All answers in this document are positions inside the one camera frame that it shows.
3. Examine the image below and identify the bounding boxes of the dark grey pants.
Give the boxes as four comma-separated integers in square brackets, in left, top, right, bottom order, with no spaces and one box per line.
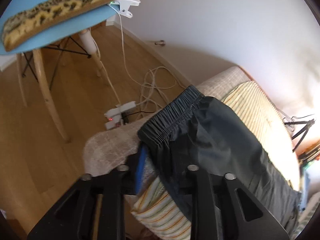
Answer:
[138,86,300,234]

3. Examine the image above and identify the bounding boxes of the striped yellow towel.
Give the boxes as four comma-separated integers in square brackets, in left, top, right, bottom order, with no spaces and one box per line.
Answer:
[131,81,299,239]

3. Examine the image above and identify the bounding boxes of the pink plaid bed blanket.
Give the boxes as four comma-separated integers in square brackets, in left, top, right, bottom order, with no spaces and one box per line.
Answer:
[83,66,251,176]

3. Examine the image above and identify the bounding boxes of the white power strip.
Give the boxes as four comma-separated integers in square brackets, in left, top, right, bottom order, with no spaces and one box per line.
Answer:
[104,101,136,130]

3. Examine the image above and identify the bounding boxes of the blue chair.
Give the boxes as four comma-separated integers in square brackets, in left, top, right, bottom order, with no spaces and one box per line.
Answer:
[1,0,116,142]

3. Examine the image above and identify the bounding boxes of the white clip lamp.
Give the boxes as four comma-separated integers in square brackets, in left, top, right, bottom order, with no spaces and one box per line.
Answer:
[107,0,141,18]

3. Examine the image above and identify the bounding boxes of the black tripod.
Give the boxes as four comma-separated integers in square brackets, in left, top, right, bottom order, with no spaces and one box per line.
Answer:
[284,119,315,152]

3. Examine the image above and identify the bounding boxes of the leopard print cushion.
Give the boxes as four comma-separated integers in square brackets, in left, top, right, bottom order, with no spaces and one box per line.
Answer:
[2,0,114,52]

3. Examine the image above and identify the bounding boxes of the white cable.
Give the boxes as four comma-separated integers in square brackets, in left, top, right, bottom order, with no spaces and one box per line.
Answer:
[109,3,187,114]

